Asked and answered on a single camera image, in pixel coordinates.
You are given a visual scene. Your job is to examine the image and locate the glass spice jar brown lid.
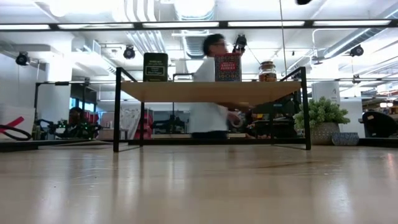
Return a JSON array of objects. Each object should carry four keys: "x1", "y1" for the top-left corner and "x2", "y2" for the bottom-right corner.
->
[{"x1": 258, "y1": 60, "x2": 278, "y2": 82}]

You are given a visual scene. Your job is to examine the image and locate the red smoked paprika tin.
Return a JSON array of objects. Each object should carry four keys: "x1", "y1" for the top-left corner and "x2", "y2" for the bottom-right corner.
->
[{"x1": 214, "y1": 52, "x2": 243, "y2": 83}]

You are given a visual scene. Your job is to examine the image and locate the dark green black pepper tin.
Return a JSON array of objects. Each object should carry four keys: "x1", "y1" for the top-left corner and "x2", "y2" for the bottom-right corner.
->
[{"x1": 142, "y1": 52, "x2": 169, "y2": 83}]

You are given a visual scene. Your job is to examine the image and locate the black ceiling spotlight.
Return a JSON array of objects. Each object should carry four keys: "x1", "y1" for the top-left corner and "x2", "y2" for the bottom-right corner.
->
[
  {"x1": 123, "y1": 45, "x2": 136, "y2": 60},
  {"x1": 232, "y1": 34, "x2": 248, "y2": 55},
  {"x1": 15, "y1": 51, "x2": 30, "y2": 67},
  {"x1": 349, "y1": 44, "x2": 365, "y2": 57}
]

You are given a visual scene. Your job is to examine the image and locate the white cylinder with logo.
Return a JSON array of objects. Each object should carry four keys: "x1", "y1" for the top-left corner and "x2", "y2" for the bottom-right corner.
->
[{"x1": 311, "y1": 81, "x2": 341, "y2": 105}]

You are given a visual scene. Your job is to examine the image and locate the green artificial potted plant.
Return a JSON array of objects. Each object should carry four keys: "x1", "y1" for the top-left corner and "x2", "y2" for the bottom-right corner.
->
[{"x1": 294, "y1": 95, "x2": 351, "y2": 146}]

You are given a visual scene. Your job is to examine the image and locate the small patterned bowl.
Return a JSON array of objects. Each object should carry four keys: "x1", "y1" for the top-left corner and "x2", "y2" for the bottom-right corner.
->
[{"x1": 331, "y1": 131, "x2": 361, "y2": 146}]

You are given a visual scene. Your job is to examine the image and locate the black chair back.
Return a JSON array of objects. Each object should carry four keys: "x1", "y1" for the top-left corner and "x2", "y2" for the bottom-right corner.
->
[{"x1": 362, "y1": 111, "x2": 398, "y2": 139}]

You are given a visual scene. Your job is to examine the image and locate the person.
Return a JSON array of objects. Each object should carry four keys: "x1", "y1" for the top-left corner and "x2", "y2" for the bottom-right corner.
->
[
  {"x1": 68, "y1": 106, "x2": 101, "y2": 138},
  {"x1": 187, "y1": 33, "x2": 252, "y2": 140}
]

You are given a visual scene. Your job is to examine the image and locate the red storage bins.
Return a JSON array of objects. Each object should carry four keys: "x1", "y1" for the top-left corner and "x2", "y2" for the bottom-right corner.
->
[{"x1": 133, "y1": 108, "x2": 154, "y2": 140}]

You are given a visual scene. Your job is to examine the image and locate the black metal stand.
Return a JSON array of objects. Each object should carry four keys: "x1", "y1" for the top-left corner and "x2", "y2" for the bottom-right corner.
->
[{"x1": 33, "y1": 80, "x2": 91, "y2": 141}]

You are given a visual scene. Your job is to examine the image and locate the thin hanging cable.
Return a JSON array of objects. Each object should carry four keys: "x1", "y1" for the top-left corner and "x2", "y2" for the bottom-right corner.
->
[{"x1": 279, "y1": 0, "x2": 287, "y2": 78}]

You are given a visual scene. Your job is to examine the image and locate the black overhead frame bar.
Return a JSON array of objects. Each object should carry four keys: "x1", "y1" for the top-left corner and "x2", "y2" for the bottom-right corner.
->
[{"x1": 0, "y1": 18, "x2": 398, "y2": 31}]

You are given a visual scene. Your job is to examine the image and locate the wooden shelf black metal frame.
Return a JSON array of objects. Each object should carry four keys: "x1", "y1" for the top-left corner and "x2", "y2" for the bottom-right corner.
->
[{"x1": 113, "y1": 66, "x2": 312, "y2": 153}]

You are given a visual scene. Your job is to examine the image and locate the background black rig frame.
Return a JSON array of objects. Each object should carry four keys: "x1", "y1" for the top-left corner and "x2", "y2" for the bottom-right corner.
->
[{"x1": 172, "y1": 72, "x2": 195, "y2": 138}]

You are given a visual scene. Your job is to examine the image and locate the black aluminium table frame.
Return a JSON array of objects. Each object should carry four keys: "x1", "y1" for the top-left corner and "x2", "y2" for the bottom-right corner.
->
[{"x1": 0, "y1": 136, "x2": 398, "y2": 153}]

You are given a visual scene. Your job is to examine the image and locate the black cable loop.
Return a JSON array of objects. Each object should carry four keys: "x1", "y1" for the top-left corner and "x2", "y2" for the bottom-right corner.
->
[{"x1": 0, "y1": 124, "x2": 33, "y2": 142}]

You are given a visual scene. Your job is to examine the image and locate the red strap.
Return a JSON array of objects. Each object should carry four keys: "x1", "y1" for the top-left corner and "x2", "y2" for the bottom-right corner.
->
[{"x1": 0, "y1": 116, "x2": 25, "y2": 134}]

